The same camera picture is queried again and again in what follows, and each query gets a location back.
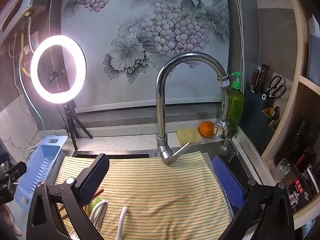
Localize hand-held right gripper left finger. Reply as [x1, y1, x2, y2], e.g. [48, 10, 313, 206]
[26, 153, 110, 240]

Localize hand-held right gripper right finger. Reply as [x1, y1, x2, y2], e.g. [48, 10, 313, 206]
[212, 155, 295, 240]

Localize blue plastic drain basket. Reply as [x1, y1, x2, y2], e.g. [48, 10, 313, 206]
[14, 135, 69, 216]

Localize white plastic spoon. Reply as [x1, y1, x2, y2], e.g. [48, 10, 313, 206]
[89, 200, 108, 230]
[116, 206, 129, 240]

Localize person's left hand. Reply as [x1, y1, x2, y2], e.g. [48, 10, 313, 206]
[0, 204, 22, 237]

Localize green plastic stick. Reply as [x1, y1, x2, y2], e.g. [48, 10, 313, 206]
[87, 197, 102, 214]

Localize metal sink fitting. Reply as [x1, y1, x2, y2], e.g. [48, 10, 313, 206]
[220, 137, 232, 151]

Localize metal fork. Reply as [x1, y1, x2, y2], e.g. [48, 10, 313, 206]
[96, 201, 109, 231]

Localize clear drinking glass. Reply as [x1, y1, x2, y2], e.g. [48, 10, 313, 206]
[273, 158, 291, 181]

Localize orange fruit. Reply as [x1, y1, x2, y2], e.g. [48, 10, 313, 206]
[199, 121, 216, 138]

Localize black tripod stand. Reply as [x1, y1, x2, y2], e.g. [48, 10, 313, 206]
[57, 104, 93, 150]

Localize yellow dish sponge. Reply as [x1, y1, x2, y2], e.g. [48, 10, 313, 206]
[176, 128, 202, 146]

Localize striped yellow cloth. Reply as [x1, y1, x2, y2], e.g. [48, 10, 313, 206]
[54, 151, 232, 240]

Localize red label box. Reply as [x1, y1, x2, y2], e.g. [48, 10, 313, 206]
[287, 169, 319, 212]

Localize dark knife block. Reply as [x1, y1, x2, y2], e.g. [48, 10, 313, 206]
[244, 80, 288, 133]

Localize green soap pump bottle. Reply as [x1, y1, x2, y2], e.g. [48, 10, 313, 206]
[228, 72, 245, 139]

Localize dark glass bottle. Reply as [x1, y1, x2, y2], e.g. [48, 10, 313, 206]
[287, 117, 311, 166]

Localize chrome kitchen faucet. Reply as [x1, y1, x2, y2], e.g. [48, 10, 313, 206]
[156, 52, 230, 165]

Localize grape print roller blind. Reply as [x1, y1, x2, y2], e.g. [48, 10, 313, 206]
[61, 0, 231, 108]

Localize wooden curved shelf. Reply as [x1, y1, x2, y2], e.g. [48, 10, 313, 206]
[260, 0, 320, 232]

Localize yellow gas pipe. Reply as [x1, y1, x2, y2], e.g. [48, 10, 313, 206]
[19, 33, 31, 77]

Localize chrome faucet sprayer hose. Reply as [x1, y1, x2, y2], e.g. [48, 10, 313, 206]
[214, 74, 231, 139]

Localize green cable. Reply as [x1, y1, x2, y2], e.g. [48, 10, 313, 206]
[20, 55, 46, 132]

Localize brown handled knife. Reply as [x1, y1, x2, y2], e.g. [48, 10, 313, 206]
[250, 69, 260, 93]
[257, 64, 269, 93]

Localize black handled scissors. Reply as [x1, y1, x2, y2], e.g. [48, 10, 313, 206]
[261, 75, 286, 101]

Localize round ring light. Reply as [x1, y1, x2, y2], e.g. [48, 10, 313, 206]
[30, 35, 87, 105]

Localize white bead blind cord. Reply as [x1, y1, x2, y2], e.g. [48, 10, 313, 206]
[231, 0, 245, 91]

